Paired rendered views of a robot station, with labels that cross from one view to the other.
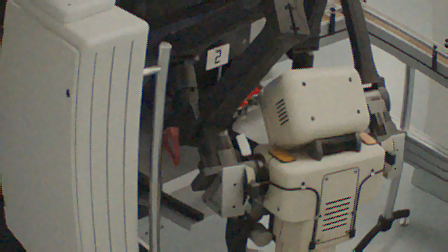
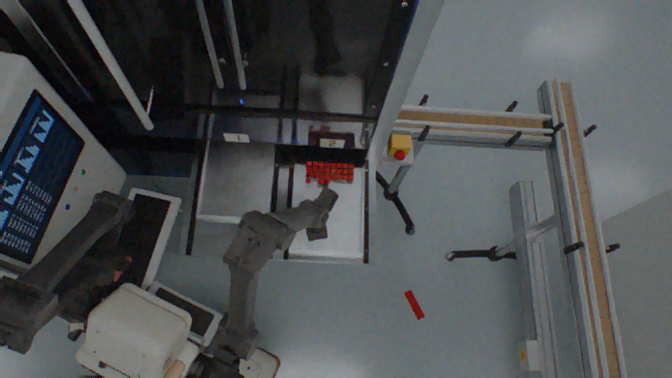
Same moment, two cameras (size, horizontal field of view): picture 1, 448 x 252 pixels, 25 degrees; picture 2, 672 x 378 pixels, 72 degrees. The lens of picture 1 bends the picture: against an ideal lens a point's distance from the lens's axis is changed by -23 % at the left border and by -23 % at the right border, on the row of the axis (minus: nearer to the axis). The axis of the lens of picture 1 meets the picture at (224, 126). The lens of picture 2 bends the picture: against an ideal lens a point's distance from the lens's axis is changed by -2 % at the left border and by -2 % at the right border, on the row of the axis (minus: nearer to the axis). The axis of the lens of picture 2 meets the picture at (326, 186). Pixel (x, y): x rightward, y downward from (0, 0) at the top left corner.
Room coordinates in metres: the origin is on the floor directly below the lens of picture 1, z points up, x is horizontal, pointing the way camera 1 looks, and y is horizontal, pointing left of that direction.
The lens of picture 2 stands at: (2.58, -0.49, 2.53)
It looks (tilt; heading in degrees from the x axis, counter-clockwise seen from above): 69 degrees down; 43
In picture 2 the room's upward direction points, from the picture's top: 10 degrees clockwise
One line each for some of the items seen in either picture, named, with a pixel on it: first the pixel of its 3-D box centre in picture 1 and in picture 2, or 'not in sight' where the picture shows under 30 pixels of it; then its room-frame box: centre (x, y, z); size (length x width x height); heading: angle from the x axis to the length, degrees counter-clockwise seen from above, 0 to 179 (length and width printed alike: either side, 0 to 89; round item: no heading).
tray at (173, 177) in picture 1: (149, 147); (237, 174); (2.81, 0.18, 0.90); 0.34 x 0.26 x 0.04; 51
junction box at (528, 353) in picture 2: not in sight; (528, 355); (3.39, -1.06, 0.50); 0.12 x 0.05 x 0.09; 51
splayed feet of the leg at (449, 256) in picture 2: (382, 230); (492, 255); (3.77, -0.69, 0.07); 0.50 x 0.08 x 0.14; 141
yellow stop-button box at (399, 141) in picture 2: not in sight; (399, 143); (3.34, -0.10, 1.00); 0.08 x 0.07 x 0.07; 51
